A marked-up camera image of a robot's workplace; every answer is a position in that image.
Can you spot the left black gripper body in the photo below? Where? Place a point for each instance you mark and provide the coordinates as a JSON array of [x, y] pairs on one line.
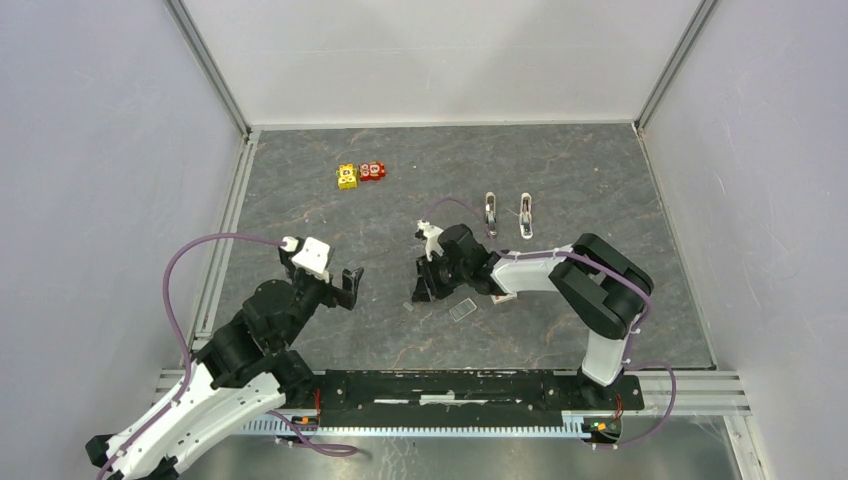
[[312, 291]]

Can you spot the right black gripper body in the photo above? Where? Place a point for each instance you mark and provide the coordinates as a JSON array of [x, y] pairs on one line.
[[440, 275]]

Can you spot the grey staple tray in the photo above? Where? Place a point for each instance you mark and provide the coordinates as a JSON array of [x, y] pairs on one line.
[[462, 309]]

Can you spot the white staple box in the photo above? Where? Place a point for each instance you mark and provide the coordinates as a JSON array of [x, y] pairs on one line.
[[499, 299]]

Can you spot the brown white stapler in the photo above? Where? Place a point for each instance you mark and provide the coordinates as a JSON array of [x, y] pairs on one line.
[[490, 215]]

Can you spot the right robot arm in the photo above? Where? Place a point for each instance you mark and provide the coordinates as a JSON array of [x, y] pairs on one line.
[[609, 293]]

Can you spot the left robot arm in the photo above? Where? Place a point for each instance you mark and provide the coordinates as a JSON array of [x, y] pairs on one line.
[[247, 369]]

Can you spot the yellow toy block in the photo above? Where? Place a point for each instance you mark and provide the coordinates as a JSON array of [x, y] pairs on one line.
[[347, 177]]

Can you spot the red toy block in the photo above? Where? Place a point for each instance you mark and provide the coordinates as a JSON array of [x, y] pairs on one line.
[[371, 171]]

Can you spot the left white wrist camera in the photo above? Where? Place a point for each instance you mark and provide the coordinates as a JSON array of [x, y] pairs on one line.
[[309, 254]]

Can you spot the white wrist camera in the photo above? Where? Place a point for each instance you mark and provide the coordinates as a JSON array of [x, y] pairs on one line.
[[430, 234], [309, 254]]

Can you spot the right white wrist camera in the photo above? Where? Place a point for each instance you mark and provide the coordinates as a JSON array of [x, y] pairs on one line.
[[430, 234]]

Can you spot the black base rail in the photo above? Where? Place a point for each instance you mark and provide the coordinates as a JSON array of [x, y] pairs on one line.
[[475, 399]]

